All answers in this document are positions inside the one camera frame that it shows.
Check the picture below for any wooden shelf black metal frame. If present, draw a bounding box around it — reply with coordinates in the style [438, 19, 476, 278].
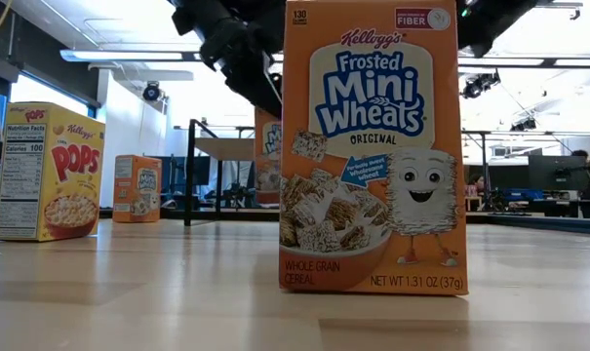
[184, 118, 490, 228]

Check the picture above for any yellow Corn Pops cereal box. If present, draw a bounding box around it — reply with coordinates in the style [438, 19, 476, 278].
[0, 100, 106, 244]

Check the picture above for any black ceiling dome camera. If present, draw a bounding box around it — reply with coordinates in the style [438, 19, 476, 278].
[141, 81, 162, 102]

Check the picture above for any small black ceiling spotlight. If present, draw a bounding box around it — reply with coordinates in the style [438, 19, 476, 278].
[508, 116, 539, 132]

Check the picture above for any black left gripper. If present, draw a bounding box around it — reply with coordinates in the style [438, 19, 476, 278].
[199, 21, 285, 120]

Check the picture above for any black computer monitor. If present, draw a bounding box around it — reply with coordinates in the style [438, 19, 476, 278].
[161, 154, 213, 195]
[527, 154, 590, 192]
[487, 164, 530, 192]

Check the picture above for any orange Frosted Mini Wheats box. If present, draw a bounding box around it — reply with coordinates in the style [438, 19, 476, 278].
[253, 105, 283, 206]
[278, 0, 470, 297]
[112, 154, 163, 224]

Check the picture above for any black ceiling spotlight cluster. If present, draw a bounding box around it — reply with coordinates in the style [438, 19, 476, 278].
[461, 70, 502, 100]

